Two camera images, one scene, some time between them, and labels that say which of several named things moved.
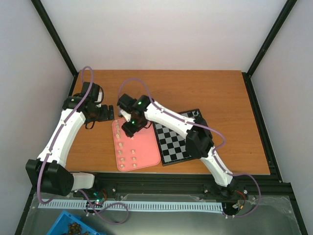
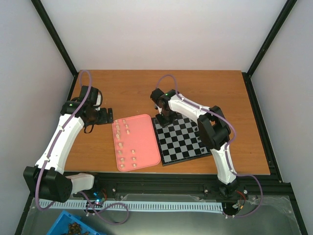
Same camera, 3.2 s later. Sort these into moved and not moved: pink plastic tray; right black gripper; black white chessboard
Moved: right black gripper
Not moved: pink plastic tray; black white chessboard
